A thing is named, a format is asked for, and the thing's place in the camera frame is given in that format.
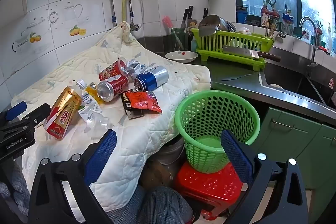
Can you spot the person's left hand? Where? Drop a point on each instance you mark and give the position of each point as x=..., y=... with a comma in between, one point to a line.
x=11, y=182

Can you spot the white plate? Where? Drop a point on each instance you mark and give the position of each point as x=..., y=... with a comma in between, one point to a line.
x=181, y=56

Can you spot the glass jar with pink brush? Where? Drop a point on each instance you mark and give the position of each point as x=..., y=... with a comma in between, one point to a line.
x=166, y=21

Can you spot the red cola can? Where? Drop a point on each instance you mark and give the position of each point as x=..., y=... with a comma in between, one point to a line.
x=115, y=85

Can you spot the wooden chopsticks bundle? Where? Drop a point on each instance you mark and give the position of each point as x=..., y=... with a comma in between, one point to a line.
x=271, y=29

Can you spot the blue silver can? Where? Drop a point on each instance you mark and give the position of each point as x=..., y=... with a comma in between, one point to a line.
x=151, y=79

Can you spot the green plastic dish rack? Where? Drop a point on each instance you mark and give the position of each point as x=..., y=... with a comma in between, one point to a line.
x=236, y=41

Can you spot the white bowl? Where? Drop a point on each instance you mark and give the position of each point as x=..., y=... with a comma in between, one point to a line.
x=244, y=29

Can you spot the steel faucet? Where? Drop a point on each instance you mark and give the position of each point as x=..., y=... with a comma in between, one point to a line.
x=313, y=50

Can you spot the steel pot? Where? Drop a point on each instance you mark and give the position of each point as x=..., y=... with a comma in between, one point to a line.
x=214, y=20

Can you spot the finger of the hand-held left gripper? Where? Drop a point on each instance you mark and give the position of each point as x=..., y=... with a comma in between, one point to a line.
x=15, y=109
x=39, y=111

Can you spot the white green milk carton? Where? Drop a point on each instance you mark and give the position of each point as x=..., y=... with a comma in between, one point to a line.
x=88, y=106

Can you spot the steel sink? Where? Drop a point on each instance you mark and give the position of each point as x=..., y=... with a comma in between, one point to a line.
x=291, y=79

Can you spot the red snack packet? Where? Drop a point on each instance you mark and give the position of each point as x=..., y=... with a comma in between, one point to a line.
x=143, y=103

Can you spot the red paper cup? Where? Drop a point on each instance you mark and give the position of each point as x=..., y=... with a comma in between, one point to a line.
x=110, y=69

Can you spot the sprouting onion in jar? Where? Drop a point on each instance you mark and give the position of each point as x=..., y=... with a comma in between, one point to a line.
x=287, y=24
x=274, y=14
x=265, y=12

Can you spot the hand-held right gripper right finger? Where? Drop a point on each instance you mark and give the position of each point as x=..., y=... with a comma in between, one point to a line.
x=236, y=153

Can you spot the blue plastic container stack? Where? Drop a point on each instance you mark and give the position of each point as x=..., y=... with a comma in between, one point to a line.
x=241, y=15

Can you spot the blue soap bottle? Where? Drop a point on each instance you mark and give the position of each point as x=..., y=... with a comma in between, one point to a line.
x=193, y=45

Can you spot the cream quilted blanket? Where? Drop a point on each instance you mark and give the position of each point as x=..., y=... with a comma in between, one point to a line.
x=147, y=121

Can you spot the grey metal bucket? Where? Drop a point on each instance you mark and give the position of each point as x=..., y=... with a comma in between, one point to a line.
x=170, y=153

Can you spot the green cabinet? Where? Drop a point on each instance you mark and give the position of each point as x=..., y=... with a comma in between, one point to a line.
x=288, y=134

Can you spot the black cardboard packet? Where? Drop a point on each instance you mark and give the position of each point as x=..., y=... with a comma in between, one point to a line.
x=134, y=115

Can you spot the white cup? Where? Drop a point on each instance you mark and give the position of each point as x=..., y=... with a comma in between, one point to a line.
x=276, y=86

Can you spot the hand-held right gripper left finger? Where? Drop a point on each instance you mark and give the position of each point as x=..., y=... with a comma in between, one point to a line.
x=101, y=153

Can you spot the green plastic basket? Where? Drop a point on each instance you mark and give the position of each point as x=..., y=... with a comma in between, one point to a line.
x=199, y=119

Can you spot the green glass jar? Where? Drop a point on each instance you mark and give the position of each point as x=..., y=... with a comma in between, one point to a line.
x=178, y=39

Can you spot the person's plaid trouser leg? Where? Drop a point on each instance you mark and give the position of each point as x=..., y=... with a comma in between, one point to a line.
x=152, y=205

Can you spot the red plastic stool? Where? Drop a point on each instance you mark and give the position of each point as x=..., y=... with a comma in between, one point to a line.
x=207, y=187

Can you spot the small red object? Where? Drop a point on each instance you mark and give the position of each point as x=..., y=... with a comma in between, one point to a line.
x=324, y=50

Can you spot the clear plastic wrapper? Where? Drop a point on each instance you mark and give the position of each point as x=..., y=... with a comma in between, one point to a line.
x=101, y=120

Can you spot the silver foil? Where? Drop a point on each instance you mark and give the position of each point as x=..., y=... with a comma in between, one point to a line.
x=134, y=66

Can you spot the yellow plastic wrapper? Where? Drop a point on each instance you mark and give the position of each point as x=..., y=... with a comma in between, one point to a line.
x=92, y=88

